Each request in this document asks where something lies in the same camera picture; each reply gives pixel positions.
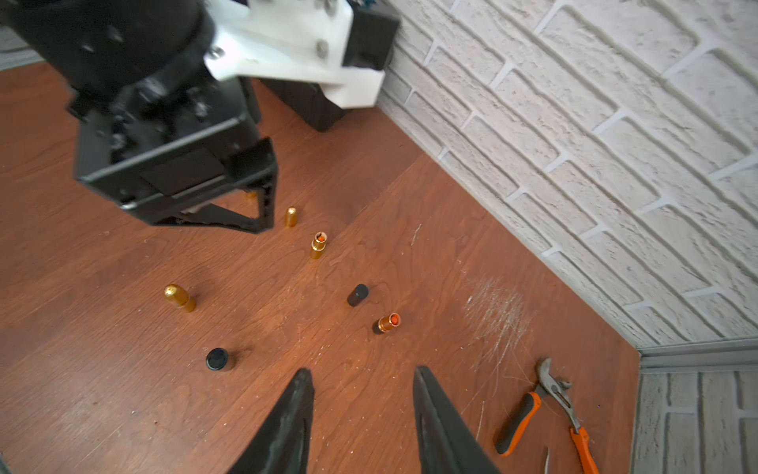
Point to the gold lipstick front left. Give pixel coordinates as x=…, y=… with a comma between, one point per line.
x=180, y=298

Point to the dark brown lipstick cap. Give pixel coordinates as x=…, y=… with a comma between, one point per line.
x=359, y=294

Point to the black gold lipstick base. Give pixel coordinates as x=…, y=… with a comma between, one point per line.
x=386, y=324

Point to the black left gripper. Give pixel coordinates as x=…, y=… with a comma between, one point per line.
x=198, y=163

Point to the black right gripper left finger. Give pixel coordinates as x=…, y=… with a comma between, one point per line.
x=281, y=444

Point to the gold lipstick piece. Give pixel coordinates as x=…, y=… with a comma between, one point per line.
x=291, y=217
x=318, y=245

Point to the orange handled pliers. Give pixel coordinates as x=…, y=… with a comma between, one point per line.
x=558, y=390

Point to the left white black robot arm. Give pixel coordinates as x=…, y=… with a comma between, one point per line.
x=119, y=58

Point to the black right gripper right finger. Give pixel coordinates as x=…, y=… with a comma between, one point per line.
x=445, y=444

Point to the black lipstick tube front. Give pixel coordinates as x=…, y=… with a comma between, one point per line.
x=219, y=359

